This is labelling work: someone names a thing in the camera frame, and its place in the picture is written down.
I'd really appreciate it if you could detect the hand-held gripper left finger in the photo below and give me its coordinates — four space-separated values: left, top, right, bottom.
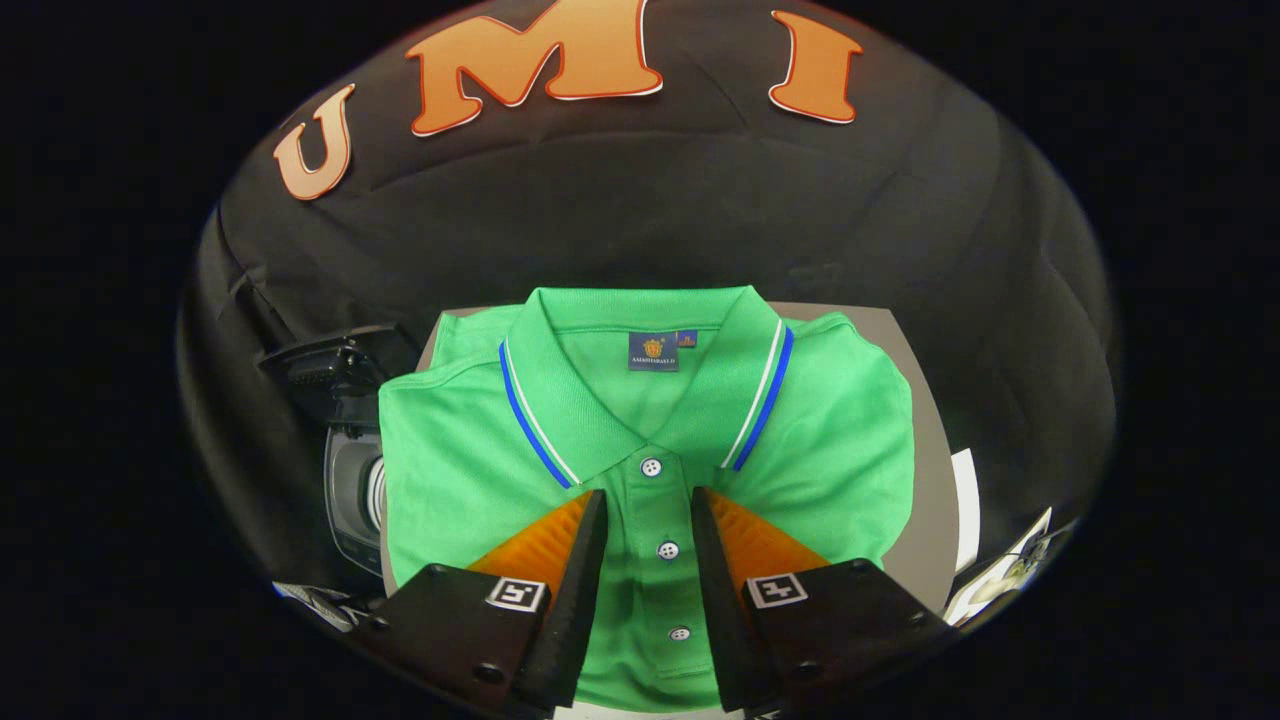
350 488 610 717

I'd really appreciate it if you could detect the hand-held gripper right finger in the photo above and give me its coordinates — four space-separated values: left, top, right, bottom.
690 486 956 716

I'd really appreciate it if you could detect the green polo shirt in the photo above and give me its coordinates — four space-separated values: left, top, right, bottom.
378 285 917 714

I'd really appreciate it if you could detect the light grey ribbed object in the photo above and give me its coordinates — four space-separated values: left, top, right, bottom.
274 581 367 634

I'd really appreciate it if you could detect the white paper sheet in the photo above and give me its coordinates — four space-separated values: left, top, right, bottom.
949 447 983 574

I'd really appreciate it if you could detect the black backdrop cloth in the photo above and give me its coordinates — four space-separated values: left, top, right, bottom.
178 0 1119 641

